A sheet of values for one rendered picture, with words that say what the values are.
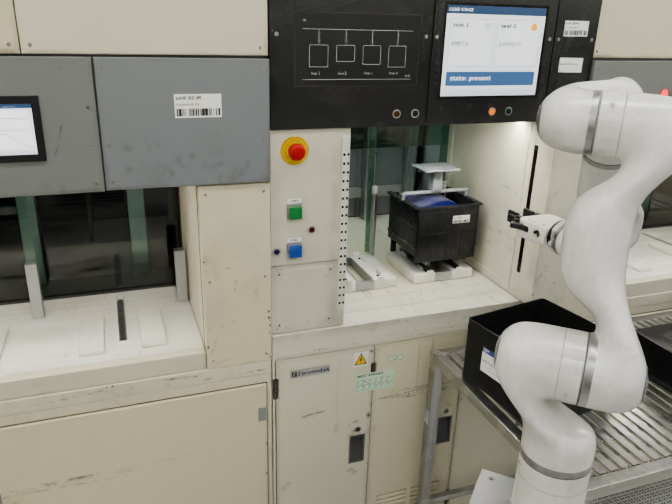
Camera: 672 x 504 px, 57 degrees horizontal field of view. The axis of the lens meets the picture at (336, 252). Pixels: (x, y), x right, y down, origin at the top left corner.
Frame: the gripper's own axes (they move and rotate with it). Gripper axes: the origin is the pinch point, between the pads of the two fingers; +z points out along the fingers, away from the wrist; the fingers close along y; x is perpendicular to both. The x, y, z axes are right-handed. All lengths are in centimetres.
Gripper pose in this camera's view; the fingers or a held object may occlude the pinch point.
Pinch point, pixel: (520, 216)
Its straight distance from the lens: 162.8
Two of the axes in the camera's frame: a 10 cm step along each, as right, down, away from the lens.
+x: 0.3, -9.3, -3.6
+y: 9.4, -1.0, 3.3
